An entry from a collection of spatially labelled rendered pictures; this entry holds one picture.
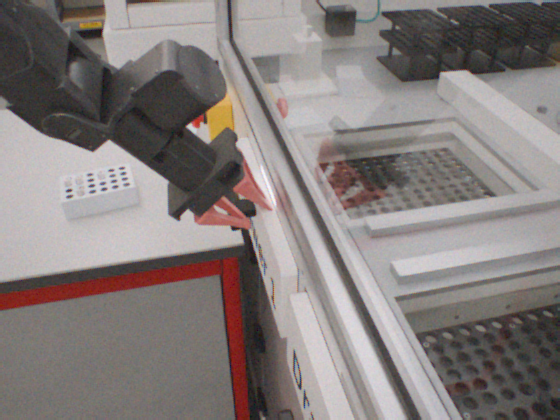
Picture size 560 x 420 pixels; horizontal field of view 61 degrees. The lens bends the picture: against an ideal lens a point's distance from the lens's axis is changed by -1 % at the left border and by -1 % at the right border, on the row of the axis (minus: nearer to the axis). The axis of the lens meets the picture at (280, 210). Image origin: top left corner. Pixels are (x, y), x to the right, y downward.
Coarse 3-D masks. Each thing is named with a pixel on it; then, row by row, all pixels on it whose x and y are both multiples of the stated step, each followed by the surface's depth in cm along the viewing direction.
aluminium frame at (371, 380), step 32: (224, 0) 83; (224, 32) 86; (224, 64) 85; (256, 96) 67; (256, 128) 61; (288, 160) 53; (288, 192) 49; (288, 224) 50; (320, 224) 44; (320, 256) 42; (320, 288) 40; (352, 288) 38; (352, 320) 36; (352, 352) 34; (384, 352) 33; (352, 384) 35; (384, 384) 32; (384, 416) 30; (416, 416) 29
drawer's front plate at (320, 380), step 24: (288, 312) 48; (312, 312) 45; (288, 336) 50; (312, 336) 42; (288, 360) 52; (312, 360) 41; (312, 384) 41; (336, 384) 39; (312, 408) 43; (336, 408) 37
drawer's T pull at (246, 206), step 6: (228, 192) 63; (228, 198) 62; (234, 204) 61; (240, 204) 61; (246, 204) 61; (252, 204) 61; (240, 210) 60; (246, 210) 60; (252, 210) 60; (246, 216) 60; (252, 216) 60; (234, 228) 58; (240, 228) 58
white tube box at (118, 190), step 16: (64, 176) 86; (96, 176) 86; (112, 176) 87; (128, 176) 86; (64, 192) 82; (96, 192) 82; (112, 192) 83; (128, 192) 84; (64, 208) 81; (80, 208) 82; (96, 208) 83; (112, 208) 84
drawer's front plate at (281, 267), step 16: (240, 144) 69; (256, 160) 66; (256, 176) 63; (256, 208) 60; (256, 224) 62; (272, 224) 55; (272, 240) 53; (272, 256) 53; (288, 256) 51; (272, 272) 55; (288, 272) 49; (288, 288) 50; (272, 304) 58
